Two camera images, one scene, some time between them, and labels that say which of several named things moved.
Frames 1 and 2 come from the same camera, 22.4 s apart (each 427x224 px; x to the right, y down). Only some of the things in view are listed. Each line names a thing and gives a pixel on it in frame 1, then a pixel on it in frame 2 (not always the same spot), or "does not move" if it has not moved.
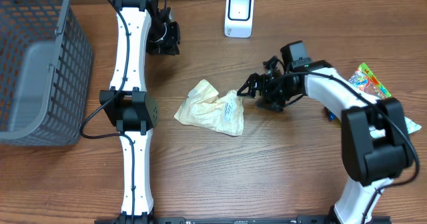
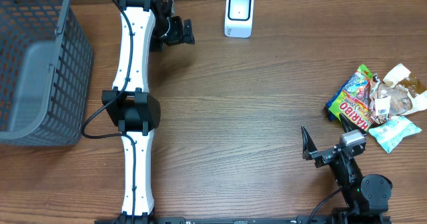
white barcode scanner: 239,13 does not move
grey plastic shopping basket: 46,67 does not move
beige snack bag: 203,107 -> 399,94
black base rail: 242,219 does not move
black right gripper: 275,104 -> 323,157
